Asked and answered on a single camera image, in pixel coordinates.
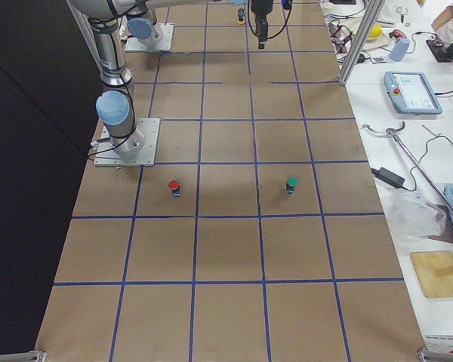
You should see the red push button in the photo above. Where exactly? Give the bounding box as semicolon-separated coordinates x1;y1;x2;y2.
168;179;181;198

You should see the black power adapter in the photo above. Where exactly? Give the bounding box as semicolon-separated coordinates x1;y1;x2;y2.
375;167;405;189

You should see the clear plastic bag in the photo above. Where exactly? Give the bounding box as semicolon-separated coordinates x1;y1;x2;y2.
385;189;447;244

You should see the light blue plastic cup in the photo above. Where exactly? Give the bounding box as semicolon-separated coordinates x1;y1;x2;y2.
388;38;410;63

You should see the yellow lemon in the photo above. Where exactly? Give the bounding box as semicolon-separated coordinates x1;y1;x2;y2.
368;25;383;39

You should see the aluminium frame post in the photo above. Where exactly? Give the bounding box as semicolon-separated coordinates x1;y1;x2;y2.
338;0;385;85

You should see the yellow push button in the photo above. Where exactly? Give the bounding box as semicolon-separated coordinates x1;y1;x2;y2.
237;8;245;25

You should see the beige plate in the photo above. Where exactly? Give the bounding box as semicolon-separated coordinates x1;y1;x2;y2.
362;33;390;51

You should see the brown paper table cover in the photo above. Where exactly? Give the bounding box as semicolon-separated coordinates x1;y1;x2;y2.
36;1;423;361

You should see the wooden cutting board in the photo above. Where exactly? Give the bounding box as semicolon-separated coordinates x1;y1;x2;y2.
410;250;453;299

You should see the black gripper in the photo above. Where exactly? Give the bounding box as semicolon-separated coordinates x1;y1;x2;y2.
250;0;273;50

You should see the metal grabber stick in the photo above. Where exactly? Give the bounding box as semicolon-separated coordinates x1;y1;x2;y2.
362;121;453;216

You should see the green push button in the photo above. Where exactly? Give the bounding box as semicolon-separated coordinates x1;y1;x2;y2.
285;176;298;194

